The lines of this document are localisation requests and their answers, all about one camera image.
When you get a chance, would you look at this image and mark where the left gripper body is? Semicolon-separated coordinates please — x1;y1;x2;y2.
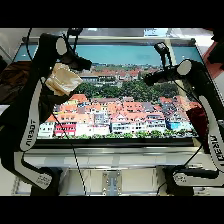
60;52;93;72

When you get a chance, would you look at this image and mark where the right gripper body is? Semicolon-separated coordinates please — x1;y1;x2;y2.
142;67;180;87

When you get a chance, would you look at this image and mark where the beige garment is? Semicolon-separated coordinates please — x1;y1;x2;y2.
44;62;84;98

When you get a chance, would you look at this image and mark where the dark red garment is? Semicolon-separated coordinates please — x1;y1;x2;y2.
185;101;210;138

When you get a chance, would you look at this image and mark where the dark brown garment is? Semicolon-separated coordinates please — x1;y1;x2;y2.
0;60;33;105

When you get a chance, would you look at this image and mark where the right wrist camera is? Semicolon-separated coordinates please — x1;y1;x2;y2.
153;41;174;70

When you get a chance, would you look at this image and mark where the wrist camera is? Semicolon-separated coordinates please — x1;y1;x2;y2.
153;41;174;70
66;28;84;51

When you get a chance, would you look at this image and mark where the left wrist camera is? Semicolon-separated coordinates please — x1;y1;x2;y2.
66;28;84;51

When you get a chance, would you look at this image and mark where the black cable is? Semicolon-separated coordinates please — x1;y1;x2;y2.
155;142;205;196
39;77;89;197

